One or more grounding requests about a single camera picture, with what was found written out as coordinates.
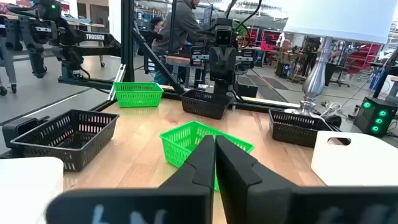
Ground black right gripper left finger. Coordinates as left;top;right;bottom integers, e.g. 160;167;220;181
45;134;216;224

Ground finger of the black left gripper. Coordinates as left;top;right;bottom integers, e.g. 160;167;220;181
190;45;224;82
223;46;257;82

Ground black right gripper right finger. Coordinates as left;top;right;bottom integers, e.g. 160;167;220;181
215;134;398;224

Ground black plastic basket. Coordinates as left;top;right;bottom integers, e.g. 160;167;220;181
10;108;120;172
268;109;334;149
180;88;234;121

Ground green plastic basket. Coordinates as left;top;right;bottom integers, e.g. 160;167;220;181
113;82;165;109
159;120;256;192

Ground red storage shelf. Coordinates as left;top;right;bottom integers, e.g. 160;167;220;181
344;43;383;76
245;27;282;51

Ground green background plant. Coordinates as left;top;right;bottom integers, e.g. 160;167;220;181
233;19;250;39

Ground wooden workbench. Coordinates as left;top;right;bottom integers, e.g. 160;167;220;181
165;55;192;88

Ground person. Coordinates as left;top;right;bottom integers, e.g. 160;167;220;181
136;16;165;57
277;39;295;63
324;39;347;88
151;0;206;86

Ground white plastic bin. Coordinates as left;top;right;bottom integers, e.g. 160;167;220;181
310;130;398;188

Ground table lamp white shade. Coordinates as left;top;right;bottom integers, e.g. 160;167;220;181
282;0;398;118

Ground black computer with green lights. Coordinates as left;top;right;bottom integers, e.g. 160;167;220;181
354;96;398;139

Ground white plastic cup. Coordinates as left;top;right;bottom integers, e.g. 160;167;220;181
0;156;65;224

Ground grey wheeled cart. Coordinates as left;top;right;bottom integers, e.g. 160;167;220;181
0;37;18;96

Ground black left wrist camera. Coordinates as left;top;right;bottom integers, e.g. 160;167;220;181
213;17;235;48

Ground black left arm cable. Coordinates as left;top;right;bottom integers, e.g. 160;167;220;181
225;0;263;24

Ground black diagonal frame strut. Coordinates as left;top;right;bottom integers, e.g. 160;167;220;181
132;21;186;95

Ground black vertical frame post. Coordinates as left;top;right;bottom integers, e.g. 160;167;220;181
120;0;136;83

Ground white lamp cord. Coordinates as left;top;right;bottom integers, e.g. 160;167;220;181
320;101;343;121

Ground black table-level camera box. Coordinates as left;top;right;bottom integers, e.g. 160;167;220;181
1;116;50;150

